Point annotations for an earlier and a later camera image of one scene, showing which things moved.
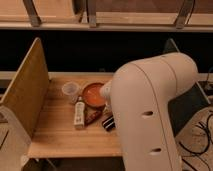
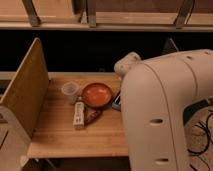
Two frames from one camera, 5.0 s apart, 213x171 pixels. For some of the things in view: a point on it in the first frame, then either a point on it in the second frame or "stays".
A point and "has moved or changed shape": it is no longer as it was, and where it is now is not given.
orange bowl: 92,95 stays
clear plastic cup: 71,89 stays
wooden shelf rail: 107,15 stays
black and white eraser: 109,123 has moved or changed shape
